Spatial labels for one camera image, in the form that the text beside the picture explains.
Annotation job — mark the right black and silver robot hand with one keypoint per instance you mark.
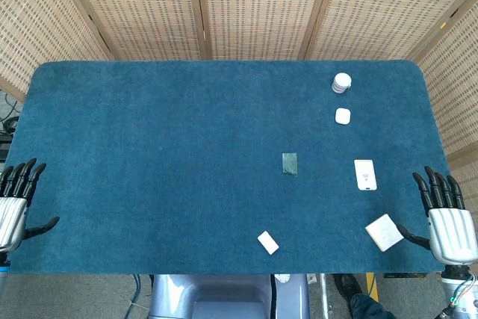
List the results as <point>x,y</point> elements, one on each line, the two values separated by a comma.
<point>452,233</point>

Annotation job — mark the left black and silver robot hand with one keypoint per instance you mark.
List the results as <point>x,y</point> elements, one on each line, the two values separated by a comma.
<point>13,214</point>

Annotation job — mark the dark green object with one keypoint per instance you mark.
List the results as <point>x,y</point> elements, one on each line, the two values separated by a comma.
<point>290,164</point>

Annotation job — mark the white square box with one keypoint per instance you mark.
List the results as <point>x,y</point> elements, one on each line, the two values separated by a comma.
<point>384,232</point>

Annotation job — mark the black equipment box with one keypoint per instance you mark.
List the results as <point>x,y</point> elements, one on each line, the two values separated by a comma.
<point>4,145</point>

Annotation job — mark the yellow strip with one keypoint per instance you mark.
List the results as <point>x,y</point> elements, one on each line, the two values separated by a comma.
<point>370,285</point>

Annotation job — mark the white flat wifi device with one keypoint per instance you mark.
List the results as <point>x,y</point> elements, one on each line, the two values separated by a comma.
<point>365,174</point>

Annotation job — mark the blue jeans leg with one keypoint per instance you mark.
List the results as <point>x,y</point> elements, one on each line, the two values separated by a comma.
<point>367,308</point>

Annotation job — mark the black shoe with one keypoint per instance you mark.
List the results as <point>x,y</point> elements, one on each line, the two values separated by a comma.
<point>347,284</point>

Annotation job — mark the white pole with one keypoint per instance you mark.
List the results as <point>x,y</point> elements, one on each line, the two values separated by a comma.
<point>324,293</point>

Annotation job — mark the white earbuds case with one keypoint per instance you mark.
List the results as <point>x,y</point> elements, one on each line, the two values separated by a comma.
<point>343,116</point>

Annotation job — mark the blue felt table cover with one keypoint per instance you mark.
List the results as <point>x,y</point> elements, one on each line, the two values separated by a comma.
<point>186,166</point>

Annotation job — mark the small white rectangular box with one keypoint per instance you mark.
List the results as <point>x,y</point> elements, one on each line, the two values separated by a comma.
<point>268,242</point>

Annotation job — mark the white round jar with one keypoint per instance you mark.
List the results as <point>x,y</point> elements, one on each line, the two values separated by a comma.
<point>341,81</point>

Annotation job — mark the silver-blue robot torso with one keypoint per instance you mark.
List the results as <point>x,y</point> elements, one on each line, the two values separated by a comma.
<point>209,296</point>

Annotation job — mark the woven bamboo folding screen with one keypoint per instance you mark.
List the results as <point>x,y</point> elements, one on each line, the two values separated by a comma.
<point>261,5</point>

